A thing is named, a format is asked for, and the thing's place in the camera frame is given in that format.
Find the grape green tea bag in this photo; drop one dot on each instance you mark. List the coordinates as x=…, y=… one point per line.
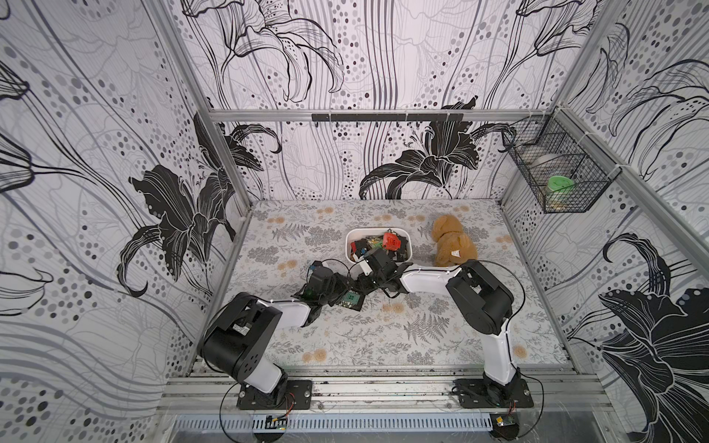
x=353, y=301

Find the green lid cup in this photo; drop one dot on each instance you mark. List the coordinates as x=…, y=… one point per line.
x=558, y=192

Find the red black tea bag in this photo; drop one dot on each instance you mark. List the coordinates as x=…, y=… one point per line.
x=391, y=242

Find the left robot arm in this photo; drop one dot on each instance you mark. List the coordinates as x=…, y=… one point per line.
x=236, y=340

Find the black bar on rail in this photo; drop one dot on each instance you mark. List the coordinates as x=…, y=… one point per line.
x=381, y=117

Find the white cable duct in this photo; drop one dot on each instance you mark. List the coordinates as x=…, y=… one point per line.
x=344, y=423

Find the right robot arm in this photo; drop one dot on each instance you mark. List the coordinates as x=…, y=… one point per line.
x=482, y=299

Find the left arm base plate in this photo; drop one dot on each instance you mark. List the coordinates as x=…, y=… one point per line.
x=290, y=395

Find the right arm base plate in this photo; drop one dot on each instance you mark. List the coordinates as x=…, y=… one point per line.
x=480, y=393

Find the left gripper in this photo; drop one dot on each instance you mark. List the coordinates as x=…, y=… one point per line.
x=340, y=280

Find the white storage box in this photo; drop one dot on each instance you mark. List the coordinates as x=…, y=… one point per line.
x=360, y=240

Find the brown teddy bear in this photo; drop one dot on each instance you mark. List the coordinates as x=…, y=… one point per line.
x=454, y=246

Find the black wire basket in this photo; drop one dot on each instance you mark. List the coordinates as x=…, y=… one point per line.
x=542, y=146

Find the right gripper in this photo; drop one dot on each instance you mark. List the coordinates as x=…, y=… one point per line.
x=379, y=263

